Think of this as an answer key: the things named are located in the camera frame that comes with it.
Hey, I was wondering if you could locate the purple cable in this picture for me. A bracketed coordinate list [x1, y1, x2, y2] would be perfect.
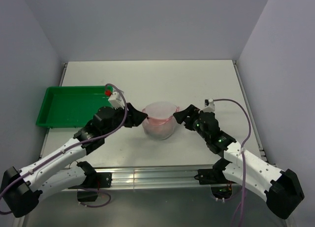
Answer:
[213, 98, 252, 227]
[0, 83, 128, 215]

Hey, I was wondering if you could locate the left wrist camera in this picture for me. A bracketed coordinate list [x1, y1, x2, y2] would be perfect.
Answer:
[105, 90, 125, 109]

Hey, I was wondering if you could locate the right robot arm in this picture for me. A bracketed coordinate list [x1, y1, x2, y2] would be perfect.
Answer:
[173, 105, 305, 220]

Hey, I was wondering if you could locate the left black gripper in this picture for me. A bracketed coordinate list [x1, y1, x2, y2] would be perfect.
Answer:
[102, 102, 147, 137]

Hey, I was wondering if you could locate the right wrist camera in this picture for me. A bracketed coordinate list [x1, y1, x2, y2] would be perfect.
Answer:
[200, 98, 216, 113]

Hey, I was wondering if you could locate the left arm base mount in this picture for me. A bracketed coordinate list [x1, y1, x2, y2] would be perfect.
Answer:
[77, 172, 112, 203]

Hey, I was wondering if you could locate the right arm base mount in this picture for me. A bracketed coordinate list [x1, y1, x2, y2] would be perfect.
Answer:
[194, 168, 232, 199]

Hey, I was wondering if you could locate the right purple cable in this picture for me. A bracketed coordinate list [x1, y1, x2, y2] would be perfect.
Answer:
[213, 98, 252, 227]

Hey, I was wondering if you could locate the green plastic tray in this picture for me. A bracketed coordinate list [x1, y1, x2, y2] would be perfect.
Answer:
[36, 86, 113, 128]

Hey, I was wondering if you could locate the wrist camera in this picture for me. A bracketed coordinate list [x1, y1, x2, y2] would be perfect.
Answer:
[200, 98, 216, 113]
[105, 90, 125, 109]

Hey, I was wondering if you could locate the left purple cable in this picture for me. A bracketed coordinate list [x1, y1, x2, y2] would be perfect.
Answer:
[0, 83, 128, 215]

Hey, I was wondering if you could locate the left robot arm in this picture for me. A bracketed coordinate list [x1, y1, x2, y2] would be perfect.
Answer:
[0, 103, 148, 218]

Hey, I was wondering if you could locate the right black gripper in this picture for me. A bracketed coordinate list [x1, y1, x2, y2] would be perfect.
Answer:
[173, 104, 209, 141]

